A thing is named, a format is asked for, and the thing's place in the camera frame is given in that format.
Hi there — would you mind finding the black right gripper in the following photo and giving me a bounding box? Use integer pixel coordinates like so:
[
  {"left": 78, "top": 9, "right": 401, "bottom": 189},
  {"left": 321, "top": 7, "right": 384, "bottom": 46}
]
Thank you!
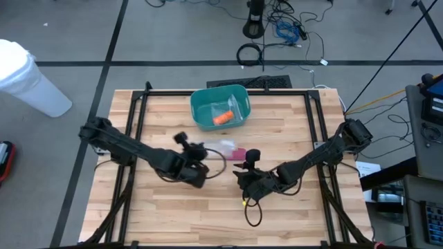
[{"left": 233, "top": 148, "right": 290, "bottom": 202}]

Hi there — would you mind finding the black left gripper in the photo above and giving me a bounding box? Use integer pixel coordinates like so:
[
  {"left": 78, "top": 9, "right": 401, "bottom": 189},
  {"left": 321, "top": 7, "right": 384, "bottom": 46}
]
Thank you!
[{"left": 161, "top": 131, "right": 211, "bottom": 190}]

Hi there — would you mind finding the pink elastic bandage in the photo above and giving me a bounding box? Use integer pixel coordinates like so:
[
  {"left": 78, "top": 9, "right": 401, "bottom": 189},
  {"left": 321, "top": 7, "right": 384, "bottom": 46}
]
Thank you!
[{"left": 226, "top": 147, "right": 248, "bottom": 161}]

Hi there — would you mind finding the clear plastic zip bag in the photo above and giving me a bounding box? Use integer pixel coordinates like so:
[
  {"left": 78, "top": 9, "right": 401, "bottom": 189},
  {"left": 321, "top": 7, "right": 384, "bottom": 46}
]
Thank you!
[
  {"left": 201, "top": 138, "right": 239, "bottom": 159},
  {"left": 210, "top": 93, "right": 244, "bottom": 127}
]

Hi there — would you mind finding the orange elastic bandage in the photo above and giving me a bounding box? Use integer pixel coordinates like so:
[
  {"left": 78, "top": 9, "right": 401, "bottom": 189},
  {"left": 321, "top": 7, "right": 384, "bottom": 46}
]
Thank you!
[{"left": 212, "top": 110, "right": 235, "bottom": 126}]

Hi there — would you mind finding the teal plastic bin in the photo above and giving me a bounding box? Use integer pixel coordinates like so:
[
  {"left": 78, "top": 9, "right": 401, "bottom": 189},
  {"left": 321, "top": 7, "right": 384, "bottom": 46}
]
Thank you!
[{"left": 189, "top": 84, "right": 252, "bottom": 132}]

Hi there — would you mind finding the black keyboard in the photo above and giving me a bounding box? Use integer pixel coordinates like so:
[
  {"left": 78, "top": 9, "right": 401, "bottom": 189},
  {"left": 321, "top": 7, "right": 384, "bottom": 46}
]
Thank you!
[
  {"left": 206, "top": 75, "right": 293, "bottom": 89},
  {"left": 419, "top": 200, "right": 443, "bottom": 247}
]

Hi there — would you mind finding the white paper sheet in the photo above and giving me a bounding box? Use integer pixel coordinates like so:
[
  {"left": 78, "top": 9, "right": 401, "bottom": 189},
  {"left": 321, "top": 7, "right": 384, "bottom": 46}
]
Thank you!
[{"left": 355, "top": 160, "right": 382, "bottom": 180}]

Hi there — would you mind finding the black stand base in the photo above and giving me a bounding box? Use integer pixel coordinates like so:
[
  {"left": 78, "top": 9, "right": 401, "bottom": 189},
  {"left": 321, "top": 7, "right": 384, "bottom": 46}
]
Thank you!
[{"left": 242, "top": 0, "right": 266, "bottom": 39}]

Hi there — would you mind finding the grey desk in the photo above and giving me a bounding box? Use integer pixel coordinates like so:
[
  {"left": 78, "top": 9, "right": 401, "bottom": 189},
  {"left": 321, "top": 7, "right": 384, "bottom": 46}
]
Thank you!
[
  {"left": 404, "top": 84, "right": 443, "bottom": 183},
  {"left": 403, "top": 174, "right": 443, "bottom": 249}
]

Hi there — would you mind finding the white trash bin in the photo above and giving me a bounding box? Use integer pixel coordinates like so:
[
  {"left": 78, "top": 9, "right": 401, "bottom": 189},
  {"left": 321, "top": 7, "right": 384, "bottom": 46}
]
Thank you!
[{"left": 0, "top": 38, "right": 73, "bottom": 118}]

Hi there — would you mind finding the thin black pole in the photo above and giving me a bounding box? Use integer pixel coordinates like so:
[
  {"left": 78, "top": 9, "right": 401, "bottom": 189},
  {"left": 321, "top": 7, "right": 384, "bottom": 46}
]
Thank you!
[{"left": 345, "top": 0, "right": 440, "bottom": 113}]

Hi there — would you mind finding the red and black bag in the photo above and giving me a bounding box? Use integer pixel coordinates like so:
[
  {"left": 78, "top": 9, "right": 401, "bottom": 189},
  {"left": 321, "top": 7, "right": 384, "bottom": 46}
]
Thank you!
[{"left": 0, "top": 140, "right": 17, "bottom": 184}]

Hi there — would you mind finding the black computer monitor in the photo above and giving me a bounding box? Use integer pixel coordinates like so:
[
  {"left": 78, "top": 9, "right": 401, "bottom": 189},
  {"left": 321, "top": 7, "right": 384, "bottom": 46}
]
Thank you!
[{"left": 420, "top": 72, "right": 443, "bottom": 126}]

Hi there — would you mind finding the black aluminium table frame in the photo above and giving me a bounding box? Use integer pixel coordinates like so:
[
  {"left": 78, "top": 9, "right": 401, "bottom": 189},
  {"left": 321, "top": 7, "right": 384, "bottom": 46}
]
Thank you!
[{"left": 81, "top": 81, "right": 374, "bottom": 249}]

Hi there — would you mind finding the coiled black cable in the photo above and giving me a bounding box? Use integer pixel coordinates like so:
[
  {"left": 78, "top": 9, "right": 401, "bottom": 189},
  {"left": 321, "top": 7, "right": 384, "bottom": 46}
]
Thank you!
[{"left": 236, "top": 42, "right": 264, "bottom": 66}]

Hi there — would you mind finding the blue cable bundle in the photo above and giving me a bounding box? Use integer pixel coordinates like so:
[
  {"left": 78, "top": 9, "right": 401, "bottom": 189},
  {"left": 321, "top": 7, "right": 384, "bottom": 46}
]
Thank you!
[{"left": 275, "top": 20, "right": 301, "bottom": 44}]

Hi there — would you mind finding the yellow hanging cable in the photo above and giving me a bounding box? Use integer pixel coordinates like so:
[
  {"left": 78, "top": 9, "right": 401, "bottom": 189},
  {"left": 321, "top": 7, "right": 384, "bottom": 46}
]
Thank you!
[{"left": 345, "top": 88, "right": 423, "bottom": 113}]

